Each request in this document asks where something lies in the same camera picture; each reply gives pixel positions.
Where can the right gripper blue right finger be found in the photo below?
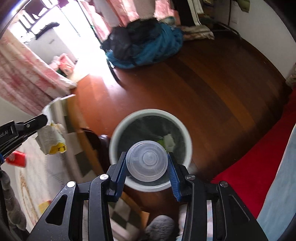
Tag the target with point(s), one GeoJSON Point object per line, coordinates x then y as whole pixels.
{"type": "Point", "coordinates": [177, 173]}

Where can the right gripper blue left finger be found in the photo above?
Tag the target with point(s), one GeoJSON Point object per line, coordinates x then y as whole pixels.
{"type": "Point", "coordinates": [117, 173]}

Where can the clear plastic round lid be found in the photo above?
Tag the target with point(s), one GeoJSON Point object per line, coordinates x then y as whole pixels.
{"type": "Point", "coordinates": [147, 161]}

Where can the white yellow wrapper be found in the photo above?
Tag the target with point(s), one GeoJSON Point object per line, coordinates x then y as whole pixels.
{"type": "Point", "coordinates": [50, 139]}

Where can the white round trash bin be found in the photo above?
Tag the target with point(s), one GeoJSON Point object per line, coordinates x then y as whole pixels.
{"type": "Point", "coordinates": [147, 136]}

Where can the red snack packet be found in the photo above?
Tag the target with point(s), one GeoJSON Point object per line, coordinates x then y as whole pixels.
{"type": "Point", "coordinates": [17, 159]}

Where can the white quilted tablecloth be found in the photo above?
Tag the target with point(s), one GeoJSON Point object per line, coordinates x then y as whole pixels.
{"type": "Point", "coordinates": [45, 175]}

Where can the grey fluffy slipper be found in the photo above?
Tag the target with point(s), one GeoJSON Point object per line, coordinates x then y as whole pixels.
{"type": "Point", "coordinates": [161, 228]}

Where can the pink floral curtain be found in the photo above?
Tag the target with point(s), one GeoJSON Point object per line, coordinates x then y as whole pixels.
{"type": "Point", "coordinates": [27, 81]}

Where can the red bed sheet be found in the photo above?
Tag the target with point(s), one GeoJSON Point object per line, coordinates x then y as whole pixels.
{"type": "Point", "coordinates": [252, 175]}

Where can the light blue blanket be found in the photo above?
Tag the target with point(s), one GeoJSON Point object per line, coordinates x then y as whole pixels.
{"type": "Point", "coordinates": [277, 215]}

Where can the blue clothes pile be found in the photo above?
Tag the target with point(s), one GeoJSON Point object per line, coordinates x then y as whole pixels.
{"type": "Point", "coordinates": [142, 42]}

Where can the black clothes rack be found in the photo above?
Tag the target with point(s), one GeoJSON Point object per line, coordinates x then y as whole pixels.
{"type": "Point", "coordinates": [103, 16]}

